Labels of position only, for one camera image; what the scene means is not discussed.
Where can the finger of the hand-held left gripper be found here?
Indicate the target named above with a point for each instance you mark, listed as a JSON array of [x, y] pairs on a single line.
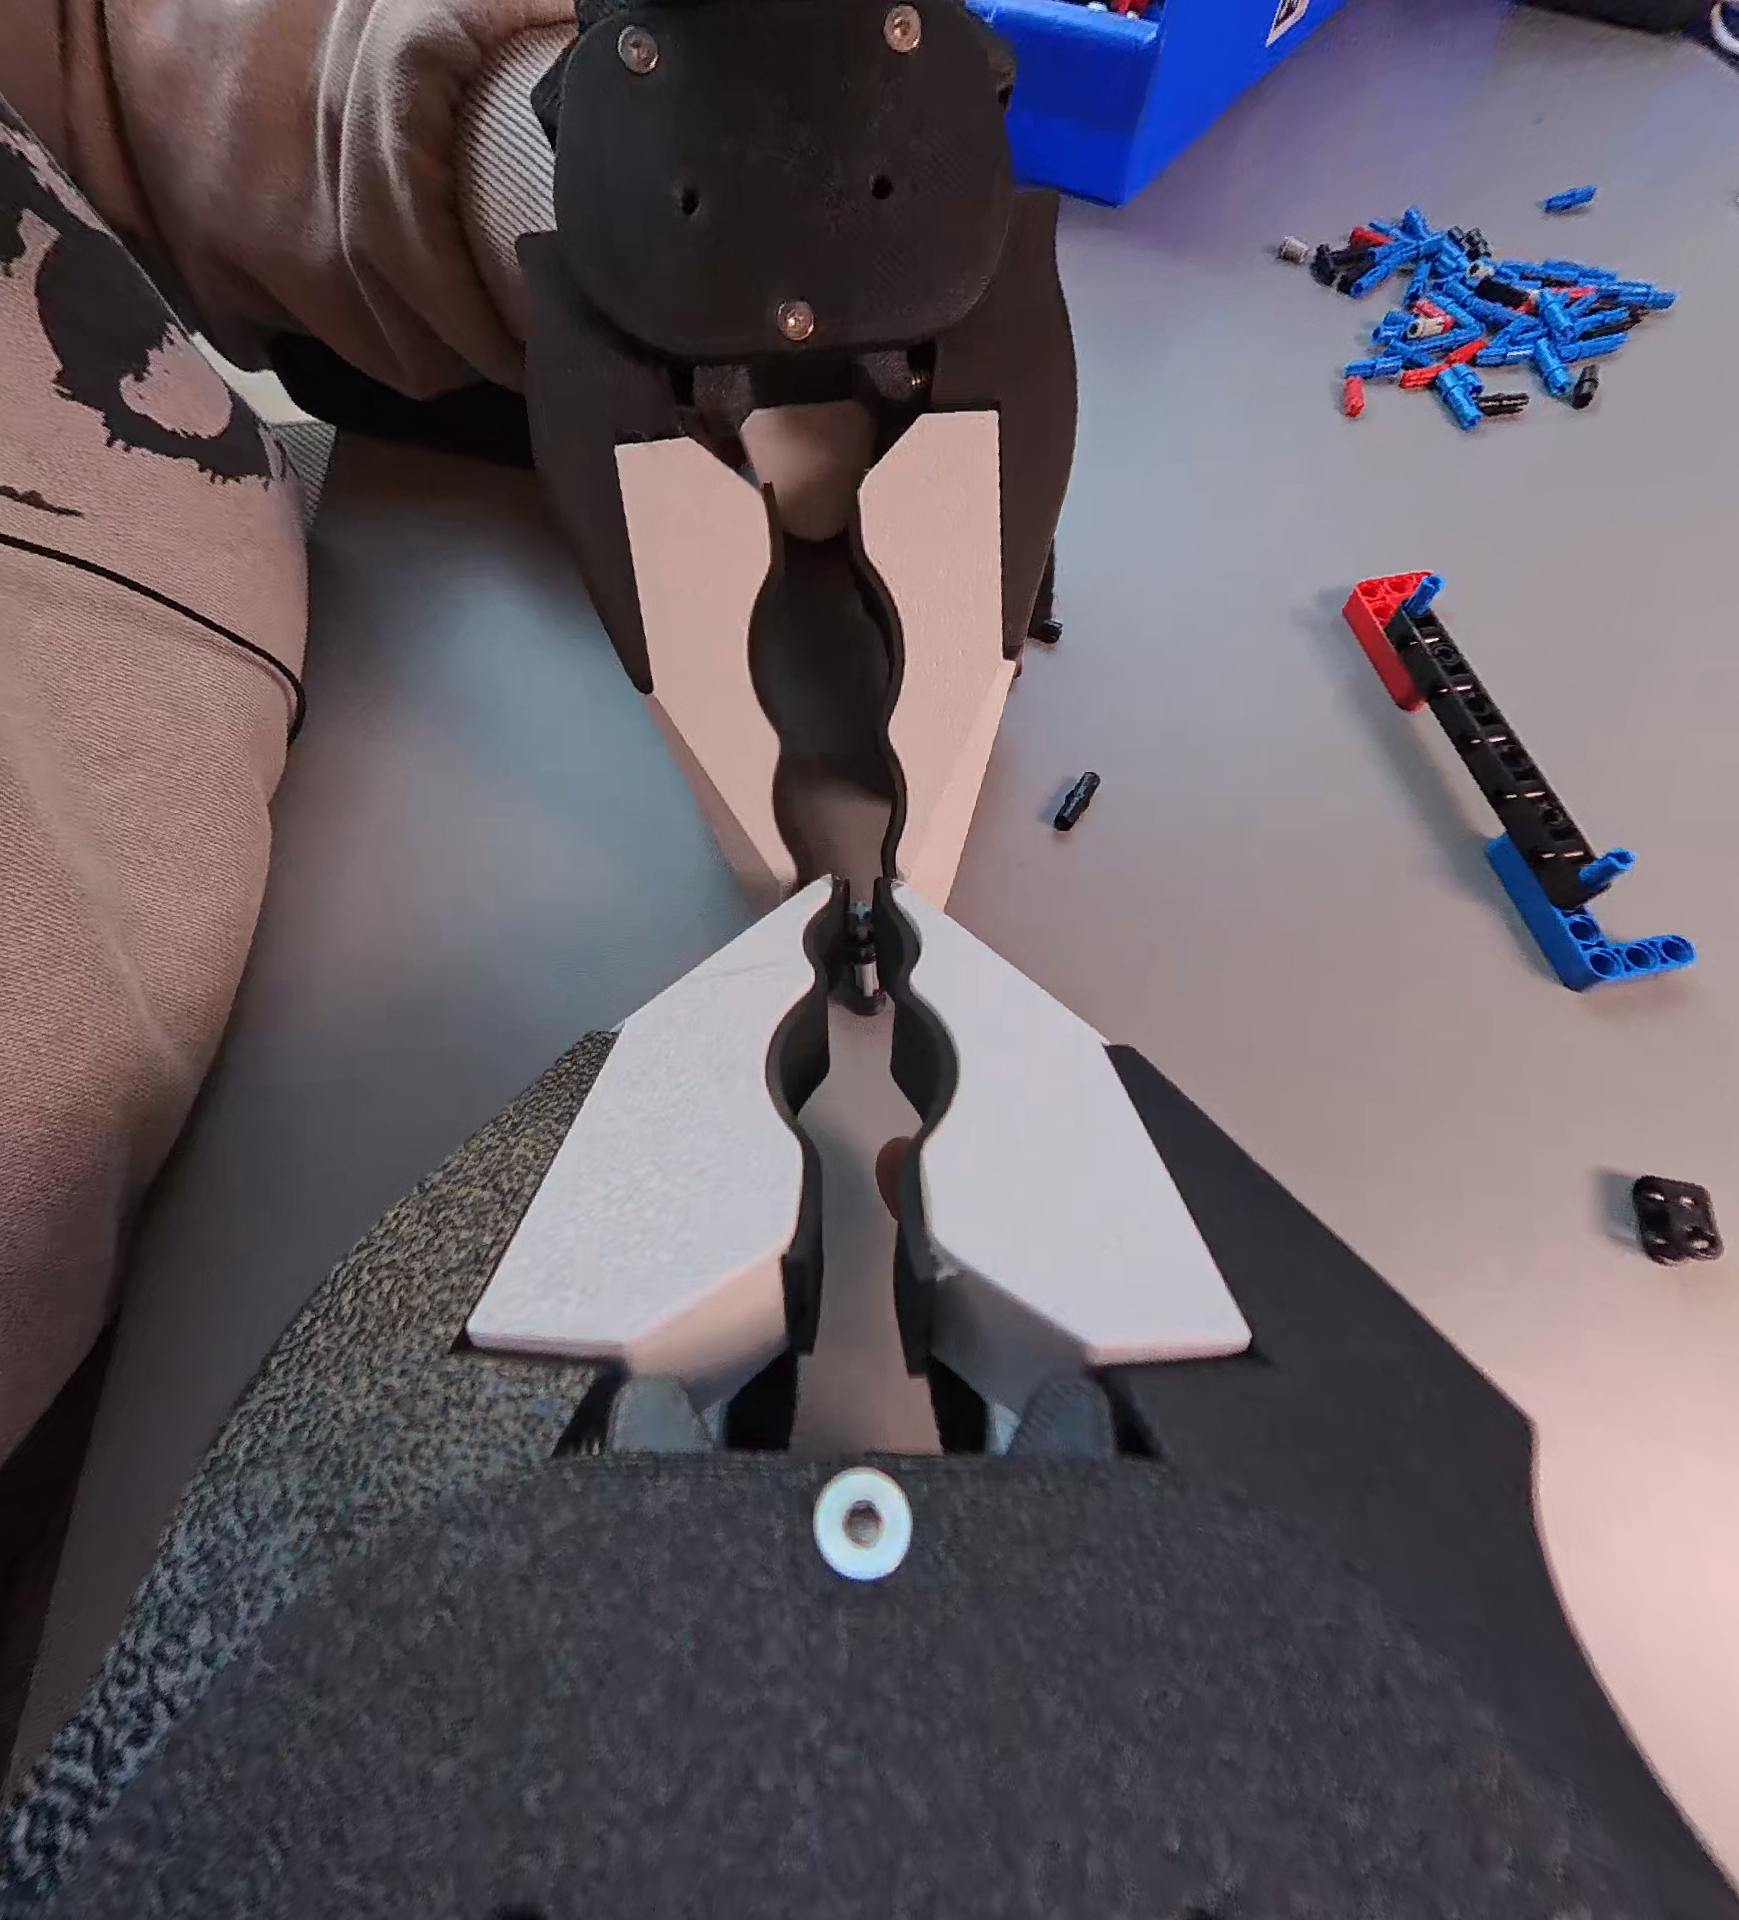
[[691, 599], [952, 599]]

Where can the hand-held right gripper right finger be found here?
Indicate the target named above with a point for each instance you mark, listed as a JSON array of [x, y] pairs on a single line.
[[1065, 1185]]

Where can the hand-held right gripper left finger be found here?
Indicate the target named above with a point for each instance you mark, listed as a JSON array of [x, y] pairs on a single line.
[[645, 1172]]

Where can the small black pin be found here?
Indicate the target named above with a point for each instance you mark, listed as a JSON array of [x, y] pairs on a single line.
[[864, 975]]

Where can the person's left forearm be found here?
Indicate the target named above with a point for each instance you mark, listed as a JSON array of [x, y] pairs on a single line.
[[359, 181]]

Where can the black lego connector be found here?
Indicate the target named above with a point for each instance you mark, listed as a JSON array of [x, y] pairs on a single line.
[[1047, 629], [1697, 1233], [1657, 1208]]

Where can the black lego pin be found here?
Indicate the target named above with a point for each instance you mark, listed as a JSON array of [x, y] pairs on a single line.
[[1076, 802]]

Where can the black red blue lego beam assembly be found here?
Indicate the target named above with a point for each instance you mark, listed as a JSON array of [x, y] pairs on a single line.
[[1499, 767]]

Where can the pile of lego pins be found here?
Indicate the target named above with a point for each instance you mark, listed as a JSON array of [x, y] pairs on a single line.
[[1485, 315]]

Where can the person's right hand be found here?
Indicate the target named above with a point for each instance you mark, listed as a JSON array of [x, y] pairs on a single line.
[[890, 1177]]

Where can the blue plastic bin with tag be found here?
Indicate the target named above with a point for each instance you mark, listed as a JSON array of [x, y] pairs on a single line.
[[1109, 104]]

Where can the person's beige sweatshirt torso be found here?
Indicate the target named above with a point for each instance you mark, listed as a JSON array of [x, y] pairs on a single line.
[[76, 900]]

